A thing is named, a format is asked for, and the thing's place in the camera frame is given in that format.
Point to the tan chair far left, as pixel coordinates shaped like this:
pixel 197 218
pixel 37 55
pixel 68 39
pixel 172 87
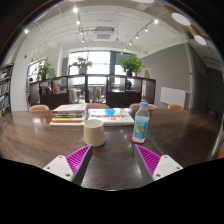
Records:
pixel 39 107

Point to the white board against wall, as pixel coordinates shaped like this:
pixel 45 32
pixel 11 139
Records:
pixel 173 96

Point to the tall bookshelf at left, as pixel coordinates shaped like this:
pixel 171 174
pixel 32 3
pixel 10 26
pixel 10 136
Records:
pixel 5 83

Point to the clear water bottle blue label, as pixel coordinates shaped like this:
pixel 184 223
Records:
pixel 142 117

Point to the tan chair middle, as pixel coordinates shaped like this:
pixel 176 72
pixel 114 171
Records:
pixel 97 106

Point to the middle potted plant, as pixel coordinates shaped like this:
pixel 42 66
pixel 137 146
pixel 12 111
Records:
pixel 82 64

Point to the potted plant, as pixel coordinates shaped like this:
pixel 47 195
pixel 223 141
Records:
pixel 82 64
pixel 45 70
pixel 131 65

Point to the ceiling air conditioner unit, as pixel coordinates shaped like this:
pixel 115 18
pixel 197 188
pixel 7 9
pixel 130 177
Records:
pixel 103 33

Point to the dark open shelving unit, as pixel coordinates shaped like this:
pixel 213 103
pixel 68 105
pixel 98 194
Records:
pixel 112 90

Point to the left potted plant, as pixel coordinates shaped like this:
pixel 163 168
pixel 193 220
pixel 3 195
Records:
pixel 45 70

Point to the flat book with blue lid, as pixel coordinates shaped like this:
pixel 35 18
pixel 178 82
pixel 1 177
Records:
pixel 111 117

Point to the tan chair right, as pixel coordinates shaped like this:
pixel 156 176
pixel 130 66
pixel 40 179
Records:
pixel 137 105

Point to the red round coaster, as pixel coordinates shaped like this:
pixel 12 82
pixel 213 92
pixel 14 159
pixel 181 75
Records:
pixel 130 137

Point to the tan chair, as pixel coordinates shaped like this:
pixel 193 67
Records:
pixel 97 106
pixel 39 107
pixel 137 105

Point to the right potted plant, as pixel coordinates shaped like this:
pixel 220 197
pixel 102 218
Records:
pixel 131 65

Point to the orange chair far right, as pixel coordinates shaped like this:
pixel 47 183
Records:
pixel 174 106

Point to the cream ceramic cup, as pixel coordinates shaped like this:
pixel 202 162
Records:
pixel 94 132

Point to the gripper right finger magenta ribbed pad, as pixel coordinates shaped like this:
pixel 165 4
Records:
pixel 153 166

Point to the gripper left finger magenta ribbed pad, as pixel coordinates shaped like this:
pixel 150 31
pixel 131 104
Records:
pixel 71 167

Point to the stack of books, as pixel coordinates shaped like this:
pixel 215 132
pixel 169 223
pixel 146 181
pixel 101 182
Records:
pixel 69 115

